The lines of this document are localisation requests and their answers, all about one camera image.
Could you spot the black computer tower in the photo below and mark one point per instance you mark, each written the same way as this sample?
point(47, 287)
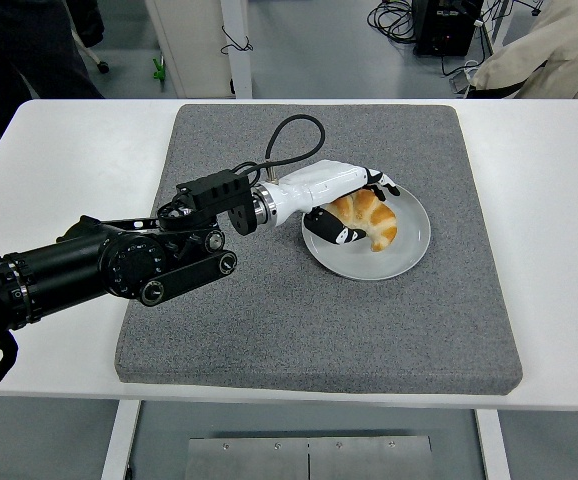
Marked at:
point(444, 30)

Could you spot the white table leg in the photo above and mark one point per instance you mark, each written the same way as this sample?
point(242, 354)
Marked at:
point(119, 440)
point(494, 445)

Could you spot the person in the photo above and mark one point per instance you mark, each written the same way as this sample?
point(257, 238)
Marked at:
point(19, 50)

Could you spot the light grey round plate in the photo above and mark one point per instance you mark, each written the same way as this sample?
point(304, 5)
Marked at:
point(399, 260)

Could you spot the white metal post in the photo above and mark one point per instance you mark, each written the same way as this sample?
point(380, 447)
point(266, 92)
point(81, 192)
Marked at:
point(239, 70)

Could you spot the white chair base with caster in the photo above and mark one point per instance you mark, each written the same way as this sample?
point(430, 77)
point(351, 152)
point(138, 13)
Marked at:
point(91, 54)

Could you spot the grey speckled table mat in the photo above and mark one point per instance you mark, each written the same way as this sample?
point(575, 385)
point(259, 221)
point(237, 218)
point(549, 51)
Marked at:
point(319, 325)

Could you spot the small green object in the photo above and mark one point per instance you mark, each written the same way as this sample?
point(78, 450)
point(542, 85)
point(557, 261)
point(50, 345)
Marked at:
point(158, 70)

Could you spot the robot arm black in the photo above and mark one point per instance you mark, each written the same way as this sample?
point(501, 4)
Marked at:
point(69, 270)

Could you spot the beige cloth cover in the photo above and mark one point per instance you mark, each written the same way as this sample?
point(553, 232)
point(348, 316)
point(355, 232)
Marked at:
point(559, 55)

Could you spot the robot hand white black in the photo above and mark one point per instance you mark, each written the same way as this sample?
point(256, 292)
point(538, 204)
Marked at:
point(319, 182)

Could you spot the white cabinet panel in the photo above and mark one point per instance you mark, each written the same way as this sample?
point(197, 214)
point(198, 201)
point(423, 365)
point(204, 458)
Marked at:
point(189, 45)

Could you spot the croissant bread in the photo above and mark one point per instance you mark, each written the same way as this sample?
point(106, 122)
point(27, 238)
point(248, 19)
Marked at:
point(374, 220)

